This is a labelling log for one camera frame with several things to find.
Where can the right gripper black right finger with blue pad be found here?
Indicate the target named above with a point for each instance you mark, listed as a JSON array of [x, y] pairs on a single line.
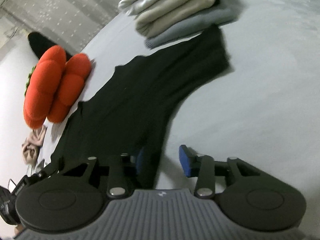
[[205, 169]]

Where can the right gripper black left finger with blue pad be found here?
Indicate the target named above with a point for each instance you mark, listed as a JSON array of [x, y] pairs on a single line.
[[115, 178]]

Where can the black shirt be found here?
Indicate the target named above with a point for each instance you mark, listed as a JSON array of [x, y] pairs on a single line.
[[130, 113]]

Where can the beige crumpled small cloth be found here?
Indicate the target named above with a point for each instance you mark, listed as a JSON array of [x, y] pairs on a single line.
[[32, 144]]

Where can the orange pumpkin plush cushion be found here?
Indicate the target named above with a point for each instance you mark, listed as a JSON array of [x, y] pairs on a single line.
[[54, 86]]

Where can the grey dotted curtain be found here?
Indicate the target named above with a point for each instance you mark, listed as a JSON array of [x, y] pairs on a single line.
[[69, 23]]

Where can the grey folded garment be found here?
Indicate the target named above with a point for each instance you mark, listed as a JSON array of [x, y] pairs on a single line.
[[221, 13]]

